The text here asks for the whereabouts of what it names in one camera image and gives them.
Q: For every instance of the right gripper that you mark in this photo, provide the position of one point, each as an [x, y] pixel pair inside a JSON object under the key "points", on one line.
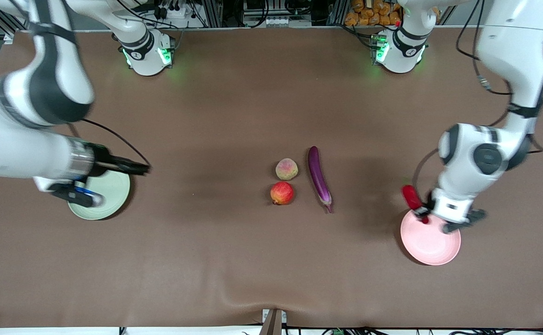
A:
{"points": [[102, 160]]}

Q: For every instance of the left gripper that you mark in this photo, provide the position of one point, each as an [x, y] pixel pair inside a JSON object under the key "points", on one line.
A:
{"points": [[424, 210]]}

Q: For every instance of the red chili pepper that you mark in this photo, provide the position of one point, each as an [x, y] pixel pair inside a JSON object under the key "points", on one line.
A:
{"points": [[411, 195]]}

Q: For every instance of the long purple eggplant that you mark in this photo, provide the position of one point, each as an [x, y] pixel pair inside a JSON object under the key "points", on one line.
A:
{"points": [[319, 179]]}

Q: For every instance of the yellow-pink peach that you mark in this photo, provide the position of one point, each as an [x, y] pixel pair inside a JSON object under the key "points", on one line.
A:
{"points": [[287, 169]]}

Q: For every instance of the red pomegranate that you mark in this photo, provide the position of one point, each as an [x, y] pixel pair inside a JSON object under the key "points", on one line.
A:
{"points": [[282, 193]]}

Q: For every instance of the left white Franka robot arm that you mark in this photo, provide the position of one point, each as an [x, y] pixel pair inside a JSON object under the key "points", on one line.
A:
{"points": [[509, 70]]}

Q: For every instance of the right white Franka robot arm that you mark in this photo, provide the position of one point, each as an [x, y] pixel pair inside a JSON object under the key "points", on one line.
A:
{"points": [[29, 144]]}

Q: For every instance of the pale green round plate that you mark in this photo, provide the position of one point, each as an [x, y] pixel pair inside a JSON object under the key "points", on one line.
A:
{"points": [[113, 190]]}

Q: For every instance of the pink round plate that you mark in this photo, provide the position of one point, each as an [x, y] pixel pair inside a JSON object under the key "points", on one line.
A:
{"points": [[432, 246]]}

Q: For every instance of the brown table cover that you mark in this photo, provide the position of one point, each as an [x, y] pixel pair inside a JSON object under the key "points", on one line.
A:
{"points": [[234, 256]]}

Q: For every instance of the white power strip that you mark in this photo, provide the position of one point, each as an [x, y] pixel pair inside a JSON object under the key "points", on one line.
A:
{"points": [[173, 11]]}

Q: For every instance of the pile of orange packets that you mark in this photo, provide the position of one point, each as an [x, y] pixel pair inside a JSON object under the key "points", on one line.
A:
{"points": [[374, 14]]}

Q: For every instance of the white connector block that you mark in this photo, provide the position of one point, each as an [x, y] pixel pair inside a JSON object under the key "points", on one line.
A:
{"points": [[278, 21]]}

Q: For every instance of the aluminium frame upright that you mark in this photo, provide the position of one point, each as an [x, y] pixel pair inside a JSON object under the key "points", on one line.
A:
{"points": [[337, 11], [212, 13]]}

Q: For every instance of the aluminium frame corner post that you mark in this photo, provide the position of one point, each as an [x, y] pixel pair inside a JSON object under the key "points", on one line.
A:
{"points": [[8, 36]]}

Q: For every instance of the post with metal bracket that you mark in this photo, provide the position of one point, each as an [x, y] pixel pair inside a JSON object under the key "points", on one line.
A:
{"points": [[274, 323]]}

